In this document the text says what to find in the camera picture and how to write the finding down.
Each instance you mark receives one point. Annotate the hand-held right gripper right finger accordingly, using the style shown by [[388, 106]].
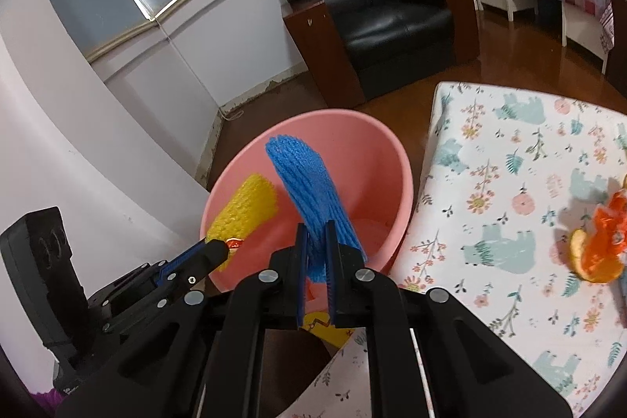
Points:
[[332, 271]]

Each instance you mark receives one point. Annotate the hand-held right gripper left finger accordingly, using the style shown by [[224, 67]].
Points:
[[302, 261]]

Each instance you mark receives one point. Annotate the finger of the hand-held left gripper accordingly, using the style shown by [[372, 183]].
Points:
[[205, 259]]

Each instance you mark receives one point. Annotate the yellow foam fruit net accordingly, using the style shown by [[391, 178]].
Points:
[[245, 207]]

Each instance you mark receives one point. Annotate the blue foam fruit net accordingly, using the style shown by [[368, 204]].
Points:
[[308, 183]]

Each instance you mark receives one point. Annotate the pink plastic basin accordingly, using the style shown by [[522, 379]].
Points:
[[372, 163]]

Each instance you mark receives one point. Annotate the large orange peel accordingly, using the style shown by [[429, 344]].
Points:
[[588, 269]]

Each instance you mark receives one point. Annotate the yellow printed packet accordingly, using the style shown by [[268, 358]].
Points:
[[323, 331]]

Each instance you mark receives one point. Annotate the purple clothing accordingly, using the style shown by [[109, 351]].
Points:
[[45, 404]]

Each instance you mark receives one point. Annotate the floral bear print tablecloth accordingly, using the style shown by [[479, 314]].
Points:
[[490, 202]]

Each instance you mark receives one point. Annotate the black leather armchair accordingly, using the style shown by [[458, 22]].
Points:
[[387, 21]]

